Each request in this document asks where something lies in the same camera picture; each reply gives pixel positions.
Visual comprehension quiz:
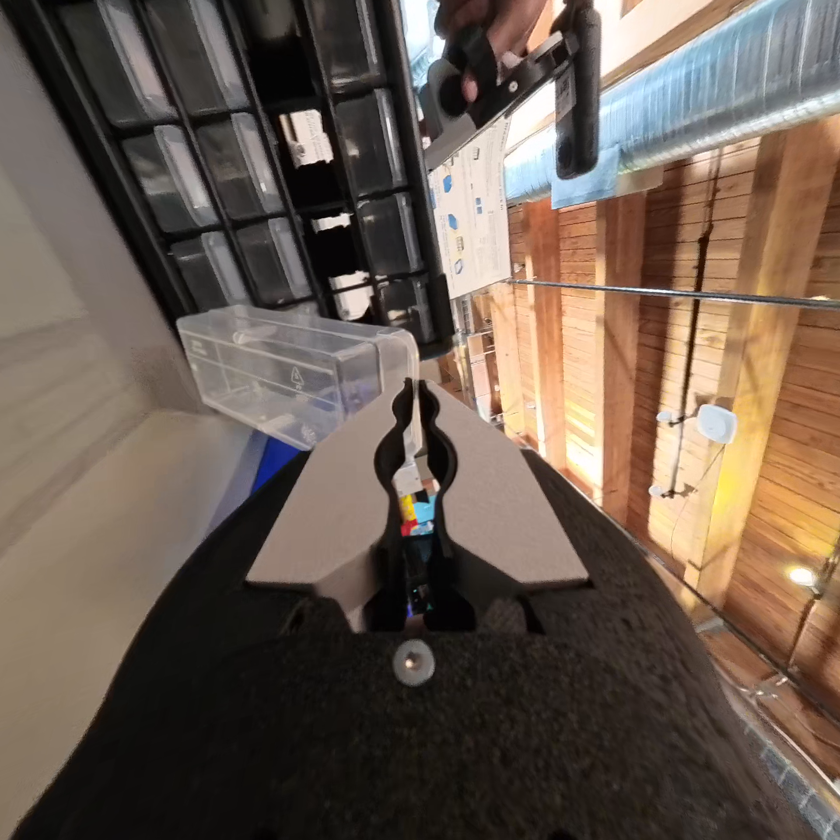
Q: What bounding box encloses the black drawer cabinet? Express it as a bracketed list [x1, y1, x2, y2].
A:
[5, 0, 458, 363]

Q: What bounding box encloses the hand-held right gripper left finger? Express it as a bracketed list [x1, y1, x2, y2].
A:
[246, 378, 424, 632]

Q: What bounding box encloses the set of small clear drawers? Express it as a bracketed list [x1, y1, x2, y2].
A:
[58, 0, 435, 342]

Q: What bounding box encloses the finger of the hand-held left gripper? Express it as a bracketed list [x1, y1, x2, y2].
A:
[424, 104, 511, 172]

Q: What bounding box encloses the blue plastic bin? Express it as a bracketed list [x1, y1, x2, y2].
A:
[244, 430, 299, 494]

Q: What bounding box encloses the person's left hand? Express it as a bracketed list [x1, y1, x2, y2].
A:
[437, 0, 560, 104]

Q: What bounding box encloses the white ceiling sensor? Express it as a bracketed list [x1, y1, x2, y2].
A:
[694, 402, 739, 443]

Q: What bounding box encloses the white instruction poster board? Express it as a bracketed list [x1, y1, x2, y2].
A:
[427, 117, 514, 303]

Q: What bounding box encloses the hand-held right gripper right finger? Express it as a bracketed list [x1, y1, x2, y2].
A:
[420, 381, 590, 624]

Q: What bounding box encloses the thin metal rod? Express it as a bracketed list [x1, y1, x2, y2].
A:
[508, 277, 840, 311]

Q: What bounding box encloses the silver ventilation duct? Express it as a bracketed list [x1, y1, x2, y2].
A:
[500, 0, 840, 212]

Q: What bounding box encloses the clear plastic drawer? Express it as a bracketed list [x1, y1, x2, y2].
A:
[175, 303, 422, 454]

